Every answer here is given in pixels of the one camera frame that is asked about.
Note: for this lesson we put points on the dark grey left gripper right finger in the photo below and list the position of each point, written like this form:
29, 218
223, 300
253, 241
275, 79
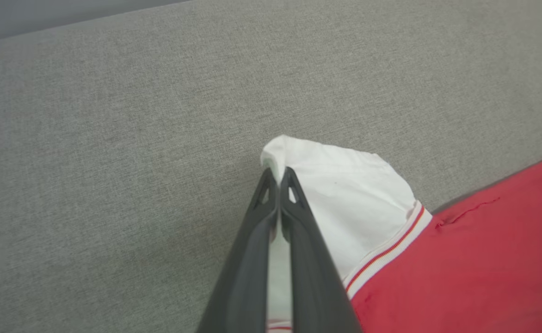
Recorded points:
315, 286

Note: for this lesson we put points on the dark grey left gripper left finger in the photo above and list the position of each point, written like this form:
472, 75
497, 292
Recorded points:
245, 277

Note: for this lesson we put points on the red and white garment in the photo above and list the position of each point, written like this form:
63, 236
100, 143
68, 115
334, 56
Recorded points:
460, 277

